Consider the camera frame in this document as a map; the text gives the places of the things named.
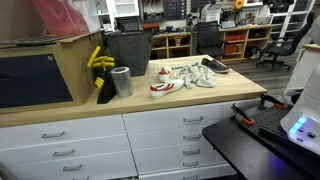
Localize white sneaker with red stripe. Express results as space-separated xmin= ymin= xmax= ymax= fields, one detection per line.
xmin=148 ymin=78 xmax=185 ymax=100

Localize white sneaker with red heel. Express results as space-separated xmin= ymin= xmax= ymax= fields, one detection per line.
xmin=157 ymin=66 xmax=173 ymax=84

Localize silver metal cylinder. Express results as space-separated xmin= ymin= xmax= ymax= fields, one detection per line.
xmin=110 ymin=66 xmax=135 ymax=99

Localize beige crumpled towel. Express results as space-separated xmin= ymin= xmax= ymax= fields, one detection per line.
xmin=176 ymin=63 xmax=218 ymax=90

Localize black fabric bin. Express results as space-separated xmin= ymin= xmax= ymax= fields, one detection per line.
xmin=104 ymin=29 xmax=154 ymax=78

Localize black clamp stand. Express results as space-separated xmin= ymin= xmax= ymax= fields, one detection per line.
xmin=96 ymin=68 xmax=118 ymax=105

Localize black mesh-back office chair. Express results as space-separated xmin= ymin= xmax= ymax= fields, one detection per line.
xmin=195 ymin=20 xmax=227 ymax=58

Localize orange storage bin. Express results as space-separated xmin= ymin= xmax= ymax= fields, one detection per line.
xmin=223 ymin=43 xmax=238 ymax=56

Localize black tool pegboard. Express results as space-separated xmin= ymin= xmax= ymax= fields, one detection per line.
xmin=162 ymin=0 xmax=188 ymax=21

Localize white drawer cabinet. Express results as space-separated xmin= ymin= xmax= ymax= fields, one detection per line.
xmin=0 ymin=96 xmax=264 ymax=180

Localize black clamp with orange tip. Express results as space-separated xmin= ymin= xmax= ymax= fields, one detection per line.
xmin=259 ymin=93 xmax=287 ymax=111
xmin=230 ymin=102 xmax=256 ymax=127

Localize white boxy machine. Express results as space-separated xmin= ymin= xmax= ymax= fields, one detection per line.
xmin=199 ymin=3 xmax=223 ymax=24

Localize red storage bin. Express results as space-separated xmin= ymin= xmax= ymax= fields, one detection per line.
xmin=224 ymin=32 xmax=247 ymax=43

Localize black side table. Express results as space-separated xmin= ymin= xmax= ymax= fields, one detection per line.
xmin=201 ymin=114 xmax=320 ymax=180

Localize clear plastic bin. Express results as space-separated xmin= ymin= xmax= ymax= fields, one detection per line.
xmin=71 ymin=0 xmax=103 ymax=34

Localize black perforated board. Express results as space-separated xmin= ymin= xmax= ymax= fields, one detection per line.
xmin=238 ymin=105 xmax=303 ymax=143

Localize yellow tape roll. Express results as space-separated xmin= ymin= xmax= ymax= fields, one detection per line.
xmin=233 ymin=0 xmax=245 ymax=11

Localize cardboard box with black panel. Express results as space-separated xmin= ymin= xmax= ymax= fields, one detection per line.
xmin=0 ymin=29 xmax=105 ymax=116

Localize red plastic bag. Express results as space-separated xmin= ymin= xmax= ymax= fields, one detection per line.
xmin=31 ymin=0 xmax=90 ymax=38

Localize black office chair with armrests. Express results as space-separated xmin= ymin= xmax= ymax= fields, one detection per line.
xmin=255 ymin=11 xmax=316 ymax=72

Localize dark flat keyboard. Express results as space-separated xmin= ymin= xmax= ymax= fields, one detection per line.
xmin=0 ymin=34 xmax=75 ymax=47

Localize white cabinet with wooden top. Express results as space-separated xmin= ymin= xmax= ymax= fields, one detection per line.
xmin=284 ymin=43 xmax=320 ymax=98

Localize white shelving rack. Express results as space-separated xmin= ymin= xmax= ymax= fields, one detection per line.
xmin=269 ymin=0 xmax=317 ymax=39

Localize blue white rope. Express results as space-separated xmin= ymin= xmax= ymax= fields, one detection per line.
xmin=171 ymin=62 xmax=195 ymax=70

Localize small yellow clamp handle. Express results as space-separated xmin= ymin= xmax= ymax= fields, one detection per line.
xmin=94 ymin=76 xmax=105 ymax=92

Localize yellow double clamp handles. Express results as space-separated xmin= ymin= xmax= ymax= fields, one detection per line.
xmin=92 ymin=55 xmax=116 ymax=72

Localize yellow straight clamp handle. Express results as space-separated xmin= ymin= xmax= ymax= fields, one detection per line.
xmin=86 ymin=45 xmax=102 ymax=69

